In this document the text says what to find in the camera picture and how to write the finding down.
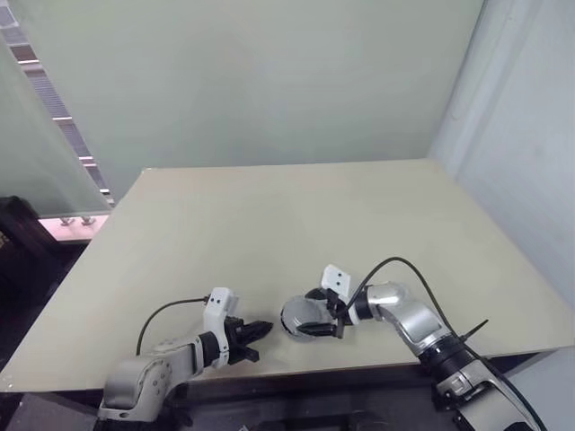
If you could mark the pink ledge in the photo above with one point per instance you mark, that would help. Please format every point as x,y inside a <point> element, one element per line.
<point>72,231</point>

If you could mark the silver motor housing with stator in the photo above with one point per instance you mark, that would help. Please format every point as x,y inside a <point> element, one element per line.
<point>298,314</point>

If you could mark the metal glass clamp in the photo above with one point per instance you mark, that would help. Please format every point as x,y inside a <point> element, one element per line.
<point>86,220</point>
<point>67,221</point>

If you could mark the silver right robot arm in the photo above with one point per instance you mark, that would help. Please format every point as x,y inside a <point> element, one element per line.
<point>413,319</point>

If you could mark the black chair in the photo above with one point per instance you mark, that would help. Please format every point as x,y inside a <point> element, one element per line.
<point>22,251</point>

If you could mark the frosted glass partition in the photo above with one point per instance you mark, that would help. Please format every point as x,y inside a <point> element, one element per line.
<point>36,157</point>

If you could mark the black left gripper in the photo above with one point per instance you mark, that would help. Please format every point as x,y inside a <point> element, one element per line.
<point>233,336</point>

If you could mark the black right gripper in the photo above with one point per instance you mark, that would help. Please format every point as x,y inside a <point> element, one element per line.
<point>337,314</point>

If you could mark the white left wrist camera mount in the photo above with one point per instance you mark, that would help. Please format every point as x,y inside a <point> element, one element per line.
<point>218,303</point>

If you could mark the black table frame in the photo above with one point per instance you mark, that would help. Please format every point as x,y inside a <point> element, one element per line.
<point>292,395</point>

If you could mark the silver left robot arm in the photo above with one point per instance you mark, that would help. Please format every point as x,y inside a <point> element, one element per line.
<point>135,377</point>

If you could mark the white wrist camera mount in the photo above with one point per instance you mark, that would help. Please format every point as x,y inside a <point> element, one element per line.
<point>337,280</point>
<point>218,303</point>

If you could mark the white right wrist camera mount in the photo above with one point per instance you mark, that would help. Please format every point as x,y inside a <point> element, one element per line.
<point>337,280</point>

